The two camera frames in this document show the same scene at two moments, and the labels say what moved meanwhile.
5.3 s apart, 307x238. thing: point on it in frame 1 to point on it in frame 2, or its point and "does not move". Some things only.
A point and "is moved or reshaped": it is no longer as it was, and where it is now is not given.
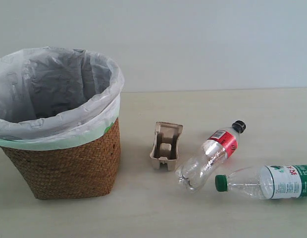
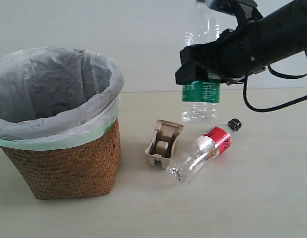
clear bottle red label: [195, 173] is moved or reshaped
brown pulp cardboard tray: [165, 149] is moved or reshaped
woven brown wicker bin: [87, 169] does not move
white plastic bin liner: [49, 97] does not move
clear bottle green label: [268, 182] to [201, 101]
